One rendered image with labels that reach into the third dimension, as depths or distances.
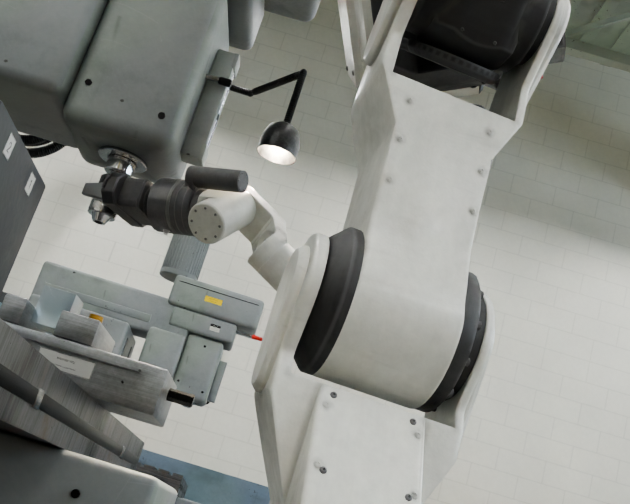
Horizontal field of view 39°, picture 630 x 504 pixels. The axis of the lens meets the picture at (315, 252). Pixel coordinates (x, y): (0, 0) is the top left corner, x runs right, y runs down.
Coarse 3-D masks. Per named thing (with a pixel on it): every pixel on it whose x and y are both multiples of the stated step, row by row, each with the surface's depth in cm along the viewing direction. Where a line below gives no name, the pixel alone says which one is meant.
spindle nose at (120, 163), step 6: (114, 156) 148; (120, 156) 148; (108, 162) 148; (114, 162) 147; (120, 162) 147; (126, 162) 148; (132, 162) 149; (108, 168) 148; (114, 168) 147; (120, 168) 147; (126, 168) 148; (132, 168) 149; (132, 174) 150
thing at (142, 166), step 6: (102, 150) 148; (108, 150) 147; (114, 150) 146; (120, 150) 146; (126, 150) 146; (102, 156) 150; (108, 156) 150; (126, 156) 147; (132, 156) 146; (138, 156) 147; (138, 162) 148; (144, 162) 148; (138, 168) 151; (144, 168) 150
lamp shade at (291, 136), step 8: (272, 128) 154; (280, 128) 154; (288, 128) 155; (264, 136) 154; (272, 136) 154; (280, 136) 153; (288, 136) 154; (296, 136) 155; (264, 144) 154; (272, 144) 153; (280, 144) 153; (288, 144) 154; (296, 144) 155; (264, 152) 159; (272, 152) 160; (280, 152) 160; (288, 152) 160; (296, 152) 155; (272, 160) 159; (280, 160) 160; (288, 160) 159
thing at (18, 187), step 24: (0, 120) 83; (0, 144) 85; (0, 168) 87; (24, 168) 93; (0, 192) 88; (24, 192) 96; (0, 216) 91; (24, 216) 98; (0, 240) 93; (0, 264) 95; (0, 288) 97
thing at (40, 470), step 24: (0, 432) 119; (0, 456) 118; (24, 456) 118; (48, 456) 118; (72, 456) 119; (0, 480) 117; (24, 480) 117; (48, 480) 117; (72, 480) 118; (96, 480) 118; (120, 480) 118; (144, 480) 118
